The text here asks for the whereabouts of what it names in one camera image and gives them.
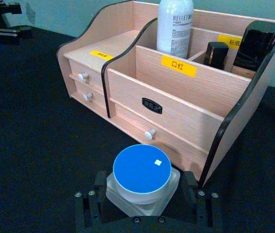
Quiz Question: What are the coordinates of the clear jar with blue lid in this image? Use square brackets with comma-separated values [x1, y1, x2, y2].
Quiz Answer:
[105, 144, 181, 217]

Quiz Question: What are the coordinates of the black table cloth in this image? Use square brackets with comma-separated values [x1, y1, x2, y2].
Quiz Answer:
[0, 24, 275, 233]

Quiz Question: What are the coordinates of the short black lipstick case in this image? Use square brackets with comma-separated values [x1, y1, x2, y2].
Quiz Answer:
[203, 41, 230, 71]

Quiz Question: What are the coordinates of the white plastic bottle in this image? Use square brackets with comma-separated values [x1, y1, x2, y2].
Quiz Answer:
[156, 0, 194, 59]

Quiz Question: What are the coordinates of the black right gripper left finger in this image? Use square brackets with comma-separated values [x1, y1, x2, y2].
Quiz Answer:
[74, 170, 109, 229]

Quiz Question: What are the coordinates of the small wooden drawer white knob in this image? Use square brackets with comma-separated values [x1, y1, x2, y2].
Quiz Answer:
[74, 80, 107, 110]
[68, 59, 104, 93]

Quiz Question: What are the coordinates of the tall black cosmetic bottle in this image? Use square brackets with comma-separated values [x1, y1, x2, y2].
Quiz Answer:
[233, 20, 275, 72]

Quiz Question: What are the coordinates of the light wooden desk organizer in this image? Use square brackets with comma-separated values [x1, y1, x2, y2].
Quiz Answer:
[56, 0, 275, 188]

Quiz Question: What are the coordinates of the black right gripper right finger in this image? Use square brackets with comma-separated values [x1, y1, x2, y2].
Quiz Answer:
[178, 170, 222, 229]

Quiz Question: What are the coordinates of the wide wooden drawer white knob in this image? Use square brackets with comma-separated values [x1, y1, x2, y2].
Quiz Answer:
[114, 100, 210, 174]

